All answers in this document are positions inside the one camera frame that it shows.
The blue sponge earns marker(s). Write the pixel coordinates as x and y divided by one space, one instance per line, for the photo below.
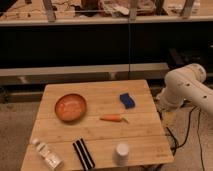
127 101

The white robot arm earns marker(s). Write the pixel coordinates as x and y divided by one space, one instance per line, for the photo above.
186 83

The clear plastic bottle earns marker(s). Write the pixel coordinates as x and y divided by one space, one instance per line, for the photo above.
52 160

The white paper cup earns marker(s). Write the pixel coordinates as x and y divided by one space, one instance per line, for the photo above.
121 154

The orange pepper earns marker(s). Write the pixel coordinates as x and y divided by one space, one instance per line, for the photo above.
113 118

